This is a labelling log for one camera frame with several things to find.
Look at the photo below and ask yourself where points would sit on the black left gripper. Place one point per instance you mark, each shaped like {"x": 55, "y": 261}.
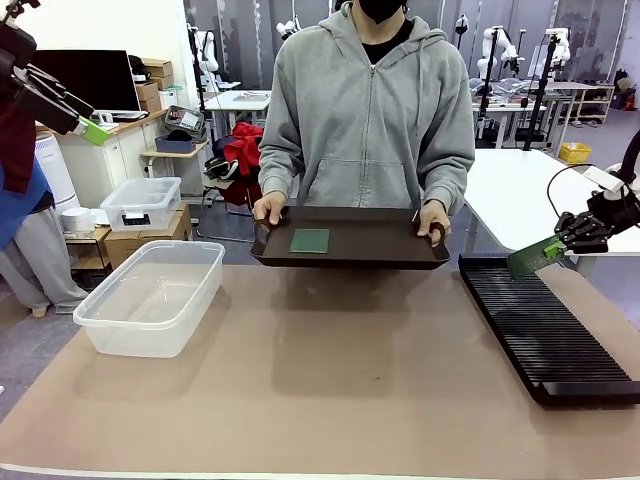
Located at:
{"x": 12, "y": 55}

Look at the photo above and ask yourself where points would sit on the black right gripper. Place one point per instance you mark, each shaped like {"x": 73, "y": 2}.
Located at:
{"x": 617, "y": 210}

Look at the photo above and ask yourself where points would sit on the green rectangular PCB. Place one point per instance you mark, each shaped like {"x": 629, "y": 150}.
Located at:
{"x": 525, "y": 262}

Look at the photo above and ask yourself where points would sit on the dark brown plastic tray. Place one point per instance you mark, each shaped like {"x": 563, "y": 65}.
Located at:
{"x": 370, "y": 245}

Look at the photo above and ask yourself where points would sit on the green square PCB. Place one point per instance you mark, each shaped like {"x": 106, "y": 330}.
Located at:
{"x": 310, "y": 241}

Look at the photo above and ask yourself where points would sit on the person's right forearm grey sleeve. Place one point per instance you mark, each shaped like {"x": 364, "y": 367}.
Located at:
{"x": 277, "y": 175}

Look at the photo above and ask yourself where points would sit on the person's left forearm grey sleeve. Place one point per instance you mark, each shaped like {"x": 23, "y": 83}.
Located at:
{"x": 450, "y": 175}

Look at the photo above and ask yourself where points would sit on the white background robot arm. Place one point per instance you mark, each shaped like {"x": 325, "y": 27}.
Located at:
{"x": 497, "y": 50}
{"x": 207, "y": 50}
{"x": 560, "y": 47}

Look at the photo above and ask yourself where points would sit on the stacked cardboard boxes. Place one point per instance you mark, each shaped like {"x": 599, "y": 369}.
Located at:
{"x": 152, "y": 85}

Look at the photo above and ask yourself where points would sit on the person's left hand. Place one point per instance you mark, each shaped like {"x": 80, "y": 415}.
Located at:
{"x": 432, "y": 217}

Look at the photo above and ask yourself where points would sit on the person's right hand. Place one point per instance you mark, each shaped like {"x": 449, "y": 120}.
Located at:
{"x": 267, "y": 206}

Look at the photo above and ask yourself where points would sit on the black computer monitor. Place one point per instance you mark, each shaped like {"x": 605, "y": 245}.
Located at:
{"x": 110, "y": 80}

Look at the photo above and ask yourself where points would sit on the white air purifier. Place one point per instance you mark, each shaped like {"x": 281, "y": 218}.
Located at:
{"x": 52, "y": 170}

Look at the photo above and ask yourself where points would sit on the person in maroon top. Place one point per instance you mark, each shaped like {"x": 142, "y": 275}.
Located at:
{"x": 20, "y": 165}

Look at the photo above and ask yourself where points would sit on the yellow plastic basket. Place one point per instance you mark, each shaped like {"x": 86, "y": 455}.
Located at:
{"x": 575, "y": 154}

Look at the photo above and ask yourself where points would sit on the wooden top white desk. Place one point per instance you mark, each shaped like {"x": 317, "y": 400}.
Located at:
{"x": 120, "y": 155}

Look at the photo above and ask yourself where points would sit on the black slotted PCB rack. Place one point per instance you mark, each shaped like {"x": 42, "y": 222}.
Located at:
{"x": 550, "y": 330}

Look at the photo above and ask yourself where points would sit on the white round device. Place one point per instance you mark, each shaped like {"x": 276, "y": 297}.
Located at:
{"x": 77, "y": 219}

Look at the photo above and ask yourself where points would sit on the dark grey bin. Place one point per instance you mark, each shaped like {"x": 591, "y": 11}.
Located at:
{"x": 175, "y": 144}

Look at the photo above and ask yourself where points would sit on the black case with label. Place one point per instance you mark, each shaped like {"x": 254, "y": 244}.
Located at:
{"x": 185, "y": 119}

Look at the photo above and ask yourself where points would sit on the small wooden side table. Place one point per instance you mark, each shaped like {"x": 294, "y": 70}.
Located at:
{"x": 175, "y": 155}

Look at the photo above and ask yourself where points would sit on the clear lidded storage box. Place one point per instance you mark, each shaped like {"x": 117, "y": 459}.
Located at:
{"x": 140, "y": 202}

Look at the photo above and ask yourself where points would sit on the black tripod stand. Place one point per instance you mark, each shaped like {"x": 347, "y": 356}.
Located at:
{"x": 487, "y": 85}
{"x": 540, "y": 100}

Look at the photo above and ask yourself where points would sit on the large cardboard box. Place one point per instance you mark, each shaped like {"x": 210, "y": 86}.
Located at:
{"x": 150, "y": 240}

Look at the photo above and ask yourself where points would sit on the red cloth bag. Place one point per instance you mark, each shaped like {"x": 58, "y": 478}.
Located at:
{"x": 245, "y": 147}

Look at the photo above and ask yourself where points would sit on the clear plastic box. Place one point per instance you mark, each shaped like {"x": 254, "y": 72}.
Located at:
{"x": 150, "y": 300}

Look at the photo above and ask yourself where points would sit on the person in grey hoodie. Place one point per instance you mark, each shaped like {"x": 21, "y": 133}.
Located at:
{"x": 365, "y": 125}

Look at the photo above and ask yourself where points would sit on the black face mask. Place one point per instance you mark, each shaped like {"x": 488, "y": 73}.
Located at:
{"x": 380, "y": 10}

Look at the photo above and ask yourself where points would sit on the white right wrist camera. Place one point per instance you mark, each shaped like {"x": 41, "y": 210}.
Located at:
{"x": 602, "y": 179}

